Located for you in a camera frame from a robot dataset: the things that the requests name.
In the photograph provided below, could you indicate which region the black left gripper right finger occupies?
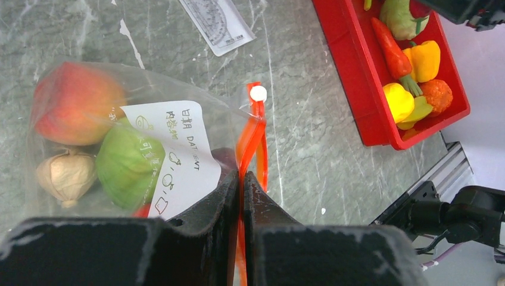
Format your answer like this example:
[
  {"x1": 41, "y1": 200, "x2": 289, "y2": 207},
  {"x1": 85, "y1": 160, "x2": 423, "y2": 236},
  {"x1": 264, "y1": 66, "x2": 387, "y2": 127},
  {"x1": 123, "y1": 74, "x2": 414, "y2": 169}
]
[{"x1": 243, "y1": 172, "x2": 428, "y2": 285}]

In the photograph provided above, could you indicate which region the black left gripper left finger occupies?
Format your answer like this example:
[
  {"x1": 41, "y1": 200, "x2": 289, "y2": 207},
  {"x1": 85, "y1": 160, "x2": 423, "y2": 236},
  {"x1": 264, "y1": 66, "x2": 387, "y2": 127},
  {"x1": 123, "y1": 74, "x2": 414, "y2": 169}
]
[{"x1": 1, "y1": 171, "x2": 239, "y2": 285}]

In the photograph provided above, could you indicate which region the green cabbage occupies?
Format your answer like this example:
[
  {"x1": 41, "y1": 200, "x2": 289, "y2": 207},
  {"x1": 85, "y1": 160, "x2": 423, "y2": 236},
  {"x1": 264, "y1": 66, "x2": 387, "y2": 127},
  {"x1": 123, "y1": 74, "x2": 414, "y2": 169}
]
[
  {"x1": 96, "y1": 117, "x2": 166, "y2": 210},
  {"x1": 379, "y1": 0, "x2": 432, "y2": 41}
]

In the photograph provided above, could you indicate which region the clear zip bag orange zipper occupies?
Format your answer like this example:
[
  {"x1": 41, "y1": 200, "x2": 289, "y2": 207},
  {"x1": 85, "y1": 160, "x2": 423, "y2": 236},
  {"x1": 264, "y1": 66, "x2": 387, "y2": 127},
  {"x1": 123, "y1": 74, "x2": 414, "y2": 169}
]
[{"x1": 23, "y1": 59, "x2": 270, "y2": 286}]

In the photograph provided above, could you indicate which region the white garlic bulb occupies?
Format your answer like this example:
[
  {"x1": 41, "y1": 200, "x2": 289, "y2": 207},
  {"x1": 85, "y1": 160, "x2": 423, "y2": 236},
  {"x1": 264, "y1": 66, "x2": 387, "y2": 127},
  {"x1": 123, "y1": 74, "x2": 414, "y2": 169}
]
[{"x1": 36, "y1": 149, "x2": 97, "y2": 208}]

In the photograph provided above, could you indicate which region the orange peach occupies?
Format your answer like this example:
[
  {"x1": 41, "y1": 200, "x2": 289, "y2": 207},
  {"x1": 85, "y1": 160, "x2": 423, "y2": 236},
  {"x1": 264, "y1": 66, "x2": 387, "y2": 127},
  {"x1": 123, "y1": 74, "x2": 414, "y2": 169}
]
[{"x1": 31, "y1": 62, "x2": 127, "y2": 146}]

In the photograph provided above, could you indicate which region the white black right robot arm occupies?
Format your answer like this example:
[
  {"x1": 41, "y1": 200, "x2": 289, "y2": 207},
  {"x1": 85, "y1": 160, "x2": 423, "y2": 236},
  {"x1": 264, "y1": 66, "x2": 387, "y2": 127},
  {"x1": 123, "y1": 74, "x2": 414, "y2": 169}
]
[{"x1": 373, "y1": 1, "x2": 504, "y2": 254}]

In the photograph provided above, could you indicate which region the yellow bell pepper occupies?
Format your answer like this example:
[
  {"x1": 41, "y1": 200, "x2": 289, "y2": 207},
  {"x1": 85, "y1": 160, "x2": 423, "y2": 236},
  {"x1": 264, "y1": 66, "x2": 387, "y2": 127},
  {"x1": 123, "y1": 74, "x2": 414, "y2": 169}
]
[
  {"x1": 382, "y1": 83, "x2": 414, "y2": 123},
  {"x1": 403, "y1": 41, "x2": 441, "y2": 83}
]

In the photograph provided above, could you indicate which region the yellow green mango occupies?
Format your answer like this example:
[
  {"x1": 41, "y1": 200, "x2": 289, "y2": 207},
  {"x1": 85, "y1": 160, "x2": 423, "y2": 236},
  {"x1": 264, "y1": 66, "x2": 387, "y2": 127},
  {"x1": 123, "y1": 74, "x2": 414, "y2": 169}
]
[{"x1": 397, "y1": 96, "x2": 434, "y2": 130}]

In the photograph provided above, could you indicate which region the red plastic bin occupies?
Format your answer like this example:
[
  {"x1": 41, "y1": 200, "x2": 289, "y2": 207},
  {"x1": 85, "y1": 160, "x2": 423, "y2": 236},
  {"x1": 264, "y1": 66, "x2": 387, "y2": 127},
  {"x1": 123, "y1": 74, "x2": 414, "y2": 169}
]
[{"x1": 313, "y1": 1, "x2": 470, "y2": 150}]

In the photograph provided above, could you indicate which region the orange carrot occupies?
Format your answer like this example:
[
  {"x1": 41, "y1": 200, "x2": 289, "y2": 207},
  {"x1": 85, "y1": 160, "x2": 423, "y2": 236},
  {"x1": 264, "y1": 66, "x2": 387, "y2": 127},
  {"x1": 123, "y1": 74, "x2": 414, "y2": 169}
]
[{"x1": 370, "y1": 17, "x2": 423, "y2": 97}]

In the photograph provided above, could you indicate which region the ruler set clear package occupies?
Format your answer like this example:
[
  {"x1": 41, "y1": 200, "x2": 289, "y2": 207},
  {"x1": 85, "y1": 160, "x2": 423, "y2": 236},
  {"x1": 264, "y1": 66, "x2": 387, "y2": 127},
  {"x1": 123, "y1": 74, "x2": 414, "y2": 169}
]
[{"x1": 180, "y1": 0, "x2": 255, "y2": 57}]

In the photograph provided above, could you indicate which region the orange pumpkin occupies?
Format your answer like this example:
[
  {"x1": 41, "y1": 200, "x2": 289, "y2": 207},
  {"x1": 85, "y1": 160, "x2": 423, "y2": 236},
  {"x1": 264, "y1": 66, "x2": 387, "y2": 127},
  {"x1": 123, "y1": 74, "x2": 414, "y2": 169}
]
[{"x1": 419, "y1": 79, "x2": 453, "y2": 117}]

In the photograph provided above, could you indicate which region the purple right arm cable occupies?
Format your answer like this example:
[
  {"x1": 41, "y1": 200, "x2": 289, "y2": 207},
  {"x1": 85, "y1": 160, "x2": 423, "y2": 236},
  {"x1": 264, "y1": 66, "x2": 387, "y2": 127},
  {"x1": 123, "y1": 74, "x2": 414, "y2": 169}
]
[{"x1": 420, "y1": 241, "x2": 505, "y2": 271}]

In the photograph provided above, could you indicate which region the aluminium frame profile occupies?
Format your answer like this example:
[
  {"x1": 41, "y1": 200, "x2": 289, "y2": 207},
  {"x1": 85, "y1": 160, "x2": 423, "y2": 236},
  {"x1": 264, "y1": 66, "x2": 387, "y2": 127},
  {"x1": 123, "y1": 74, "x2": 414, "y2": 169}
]
[{"x1": 406, "y1": 142, "x2": 475, "y2": 203}]

